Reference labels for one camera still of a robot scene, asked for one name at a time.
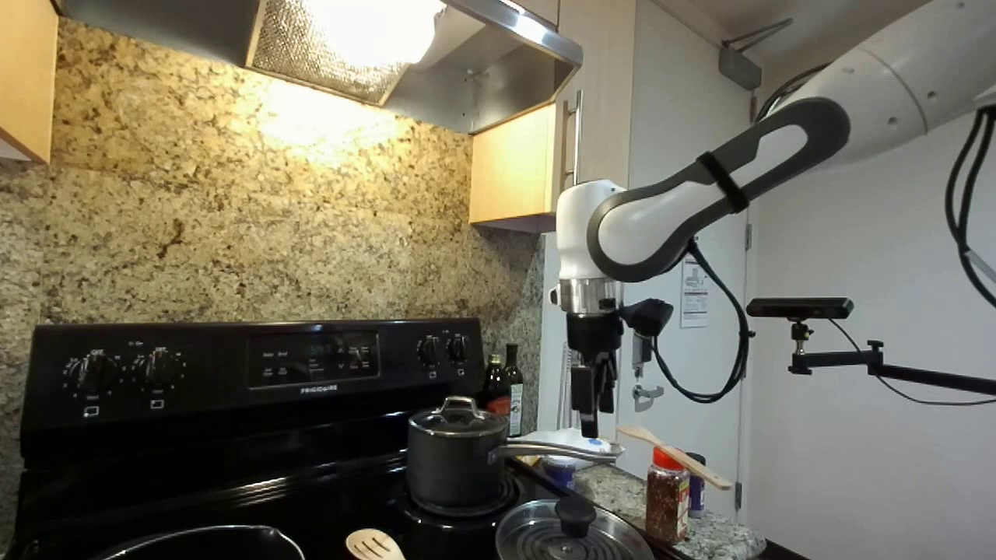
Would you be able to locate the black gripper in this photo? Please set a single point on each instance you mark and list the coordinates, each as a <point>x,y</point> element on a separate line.
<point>595,336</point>

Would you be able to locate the brown wooden spoon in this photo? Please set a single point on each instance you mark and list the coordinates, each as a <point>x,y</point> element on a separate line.
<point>686,460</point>

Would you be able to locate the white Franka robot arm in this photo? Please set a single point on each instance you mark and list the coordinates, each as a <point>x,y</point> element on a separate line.
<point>882,95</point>

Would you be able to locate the black electric stove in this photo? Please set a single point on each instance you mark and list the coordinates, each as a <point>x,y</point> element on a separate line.
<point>208,477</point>

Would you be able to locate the dark glass bottle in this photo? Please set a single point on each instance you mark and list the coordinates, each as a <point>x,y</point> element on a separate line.
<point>515,391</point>

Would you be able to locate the dark bottle with red label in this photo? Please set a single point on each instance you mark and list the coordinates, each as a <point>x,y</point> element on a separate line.
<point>495,398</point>

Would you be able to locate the spice jar with red lid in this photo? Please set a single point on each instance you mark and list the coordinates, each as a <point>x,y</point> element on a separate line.
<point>666,502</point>

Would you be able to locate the paper sign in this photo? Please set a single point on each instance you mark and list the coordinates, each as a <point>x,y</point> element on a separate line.
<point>697,300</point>

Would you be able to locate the saucepan glass lid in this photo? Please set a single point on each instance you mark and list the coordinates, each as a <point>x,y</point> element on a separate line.
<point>457,419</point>

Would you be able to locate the white door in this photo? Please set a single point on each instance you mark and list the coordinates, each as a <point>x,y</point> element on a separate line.
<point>730,460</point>

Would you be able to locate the wooden upper cabinet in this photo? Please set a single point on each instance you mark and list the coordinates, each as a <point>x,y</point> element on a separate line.
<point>515,167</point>
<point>27,72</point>

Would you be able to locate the pale wooden spatula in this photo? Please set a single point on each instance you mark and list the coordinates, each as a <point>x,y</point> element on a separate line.
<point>373,545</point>

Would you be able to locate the steel range hood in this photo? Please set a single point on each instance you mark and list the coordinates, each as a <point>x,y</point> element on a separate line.
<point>467,72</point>

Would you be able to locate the grey door closer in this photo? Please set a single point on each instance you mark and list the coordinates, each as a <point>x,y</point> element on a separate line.
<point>739,64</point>

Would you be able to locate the black frying pan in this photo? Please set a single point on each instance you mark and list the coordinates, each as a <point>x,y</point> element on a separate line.
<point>199,542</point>

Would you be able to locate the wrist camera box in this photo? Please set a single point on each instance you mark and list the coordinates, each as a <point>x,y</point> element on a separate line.
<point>645,315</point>

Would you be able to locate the black stereo camera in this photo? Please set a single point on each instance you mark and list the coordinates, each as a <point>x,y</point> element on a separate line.
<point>799,305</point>

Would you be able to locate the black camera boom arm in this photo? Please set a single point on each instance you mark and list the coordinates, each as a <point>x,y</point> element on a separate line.
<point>912,373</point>

